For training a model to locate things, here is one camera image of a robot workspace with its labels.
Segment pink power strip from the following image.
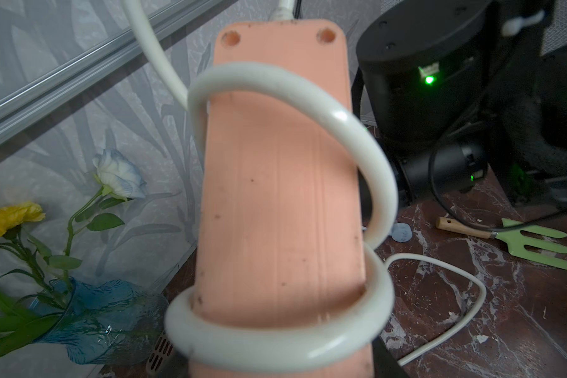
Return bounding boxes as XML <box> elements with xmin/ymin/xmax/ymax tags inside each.
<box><xmin>190</xmin><ymin>20</ymin><xmax>374</xmax><ymax>377</ymax></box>

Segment beige plastic slotted scoop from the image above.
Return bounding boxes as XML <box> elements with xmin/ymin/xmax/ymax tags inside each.
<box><xmin>146</xmin><ymin>332</ymin><xmax>173</xmax><ymax>377</ymax></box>

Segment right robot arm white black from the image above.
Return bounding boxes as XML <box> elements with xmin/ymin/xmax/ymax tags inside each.
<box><xmin>351</xmin><ymin>1</ymin><xmax>567</xmax><ymax>209</ymax></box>

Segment blue glass vase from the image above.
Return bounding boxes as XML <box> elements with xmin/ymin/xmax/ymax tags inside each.
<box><xmin>35</xmin><ymin>280</ymin><xmax>169</xmax><ymax>365</ymax></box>

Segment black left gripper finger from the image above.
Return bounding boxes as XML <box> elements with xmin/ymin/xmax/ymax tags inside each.
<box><xmin>372</xmin><ymin>336</ymin><xmax>409</xmax><ymax>378</ymax></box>

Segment white power cord with plug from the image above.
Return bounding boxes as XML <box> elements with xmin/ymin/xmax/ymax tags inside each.
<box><xmin>122</xmin><ymin>0</ymin><xmax>488</xmax><ymax>374</ymax></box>

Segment grey power strip with cord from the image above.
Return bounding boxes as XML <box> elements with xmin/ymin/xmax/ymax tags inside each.
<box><xmin>390</xmin><ymin>223</ymin><xmax>414</xmax><ymax>243</ymax></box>

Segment green garden hand fork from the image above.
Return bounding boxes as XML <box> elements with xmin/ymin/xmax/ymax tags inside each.
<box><xmin>436</xmin><ymin>217</ymin><xmax>567</xmax><ymax>270</ymax></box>

